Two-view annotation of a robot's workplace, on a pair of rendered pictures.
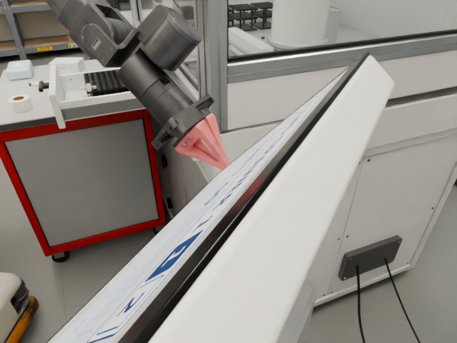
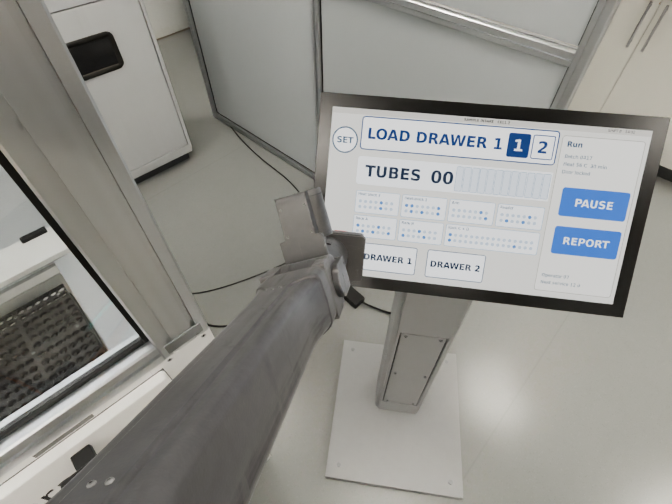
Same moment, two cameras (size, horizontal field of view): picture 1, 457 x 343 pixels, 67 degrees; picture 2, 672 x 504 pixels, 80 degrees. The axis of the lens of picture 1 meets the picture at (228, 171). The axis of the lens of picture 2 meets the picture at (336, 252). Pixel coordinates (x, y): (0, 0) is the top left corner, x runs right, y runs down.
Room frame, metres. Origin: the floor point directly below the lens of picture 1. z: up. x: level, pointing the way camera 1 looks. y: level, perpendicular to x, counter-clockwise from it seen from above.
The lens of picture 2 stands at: (0.58, 0.41, 1.53)
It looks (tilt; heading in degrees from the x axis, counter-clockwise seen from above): 51 degrees down; 249
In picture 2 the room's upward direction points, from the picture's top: straight up
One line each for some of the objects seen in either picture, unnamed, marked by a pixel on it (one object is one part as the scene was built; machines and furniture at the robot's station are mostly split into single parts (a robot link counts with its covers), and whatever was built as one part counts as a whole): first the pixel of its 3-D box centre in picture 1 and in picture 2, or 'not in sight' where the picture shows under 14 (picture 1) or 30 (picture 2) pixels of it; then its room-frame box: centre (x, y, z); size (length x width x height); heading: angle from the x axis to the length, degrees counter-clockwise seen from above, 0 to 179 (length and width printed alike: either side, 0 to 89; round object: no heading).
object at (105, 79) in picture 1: (121, 86); not in sight; (1.12, 0.36, 0.87); 0.22 x 0.18 x 0.06; 112
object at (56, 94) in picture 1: (57, 94); not in sight; (1.04, 0.55, 0.87); 0.29 x 0.02 x 0.11; 22
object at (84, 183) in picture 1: (90, 157); not in sight; (1.43, 0.68, 0.38); 0.62 x 0.58 x 0.76; 22
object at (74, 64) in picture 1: (67, 65); not in sight; (1.59, 0.75, 0.79); 0.13 x 0.09 x 0.05; 92
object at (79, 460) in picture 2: not in sight; (85, 461); (0.86, 0.16, 0.91); 0.07 x 0.04 x 0.01; 22
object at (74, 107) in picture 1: (124, 88); not in sight; (1.12, 0.35, 0.86); 0.40 x 0.26 x 0.06; 112
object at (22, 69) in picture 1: (20, 69); not in sight; (1.54, 0.95, 0.78); 0.15 x 0.10 x 0.04; 23
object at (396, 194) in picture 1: (275, 169); not in sight; (1.30, -0.21, 0.40); 1.03 x 0.95 x 0.80; 22
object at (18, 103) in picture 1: (20, 103); not in sight; (1.18, 0.77, 0.78); 0.07 x 0.07 x 0.04
